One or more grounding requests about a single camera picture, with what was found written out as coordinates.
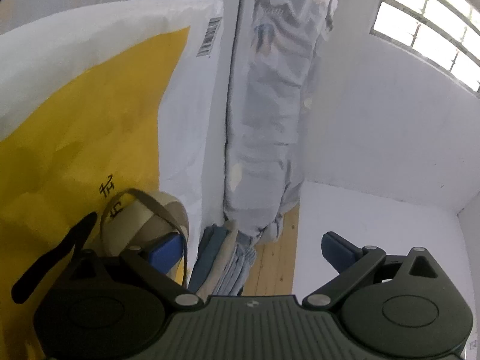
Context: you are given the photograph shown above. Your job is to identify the window with bars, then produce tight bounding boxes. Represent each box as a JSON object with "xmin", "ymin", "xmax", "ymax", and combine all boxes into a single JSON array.
[{"xmin": 370, "ymin": 0, "xmax": 479, "ymax": 95}]

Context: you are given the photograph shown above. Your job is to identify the folded light blue jeans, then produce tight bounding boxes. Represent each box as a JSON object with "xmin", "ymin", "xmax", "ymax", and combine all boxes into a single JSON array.
[{"xmin": 213, "ymin": 242, "xmax": 257, "ymax": 296}]

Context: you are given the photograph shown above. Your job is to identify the crumpled blue duvet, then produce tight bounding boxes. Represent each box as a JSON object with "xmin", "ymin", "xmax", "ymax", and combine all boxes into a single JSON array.
[{"xmin": 224, "ymin": 0, "xmax": 338, "ymax": 244}]

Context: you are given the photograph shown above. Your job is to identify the white yellow plastic mailer bag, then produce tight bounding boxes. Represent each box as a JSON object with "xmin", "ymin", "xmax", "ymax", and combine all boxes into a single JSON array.
[{"xmin": 1, "ymin": 0, "xmax": 224, "ymax": 359}]

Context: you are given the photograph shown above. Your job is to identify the folded beige garment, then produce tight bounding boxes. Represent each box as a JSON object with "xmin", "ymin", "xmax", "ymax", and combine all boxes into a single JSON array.
[{"xmin": 195, "ymin": 221, "xmax": 239, "ymax": 301}]

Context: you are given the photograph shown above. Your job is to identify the beige brown sneaker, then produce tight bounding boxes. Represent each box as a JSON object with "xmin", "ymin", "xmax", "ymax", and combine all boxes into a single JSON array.
[{"xmin": 99, "ymin": 189, "xmax": 189, "ymax": 257}]

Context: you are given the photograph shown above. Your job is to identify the wooden bed frame board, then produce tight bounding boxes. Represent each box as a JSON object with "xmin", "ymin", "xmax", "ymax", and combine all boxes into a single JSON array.
[{"xmin": 242, "ymin": 205, "xmax": 299, "ymax": 297}]

